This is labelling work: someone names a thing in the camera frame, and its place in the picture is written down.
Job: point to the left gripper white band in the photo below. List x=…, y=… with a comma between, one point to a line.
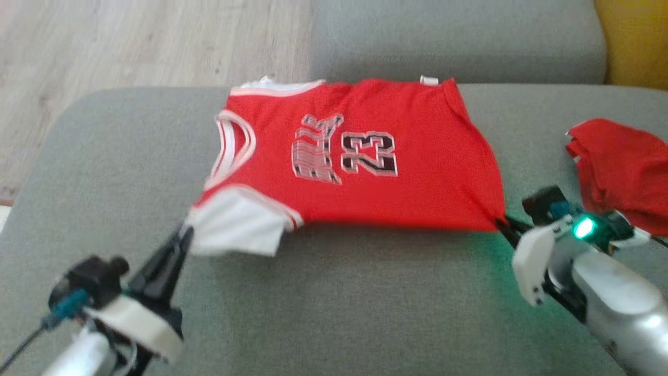
x=141, y=324

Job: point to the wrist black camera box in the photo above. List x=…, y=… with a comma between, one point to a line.
x=540, y=203
x=88, y=279

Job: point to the red basketball jersey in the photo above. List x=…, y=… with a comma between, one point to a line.
x=428, y=183

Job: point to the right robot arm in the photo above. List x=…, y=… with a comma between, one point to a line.
x=616, y=303

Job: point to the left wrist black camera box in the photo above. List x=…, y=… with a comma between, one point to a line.
x=88, y=279

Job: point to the grey sofa cushion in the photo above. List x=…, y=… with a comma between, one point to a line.
x=339, y=303

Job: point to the grey back cushion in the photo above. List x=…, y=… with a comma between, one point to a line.
x=449, y=36

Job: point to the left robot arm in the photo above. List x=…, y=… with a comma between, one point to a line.
x=83, y=355

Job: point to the yellow sofa back cushion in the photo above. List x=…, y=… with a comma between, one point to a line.
x=636, y=36

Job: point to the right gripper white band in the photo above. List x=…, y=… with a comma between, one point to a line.
x=532, y=261

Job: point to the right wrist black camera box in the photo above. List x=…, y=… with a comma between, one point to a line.
x=540, y=203

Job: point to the red basketball shorts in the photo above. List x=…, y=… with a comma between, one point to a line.
x=626, y=172

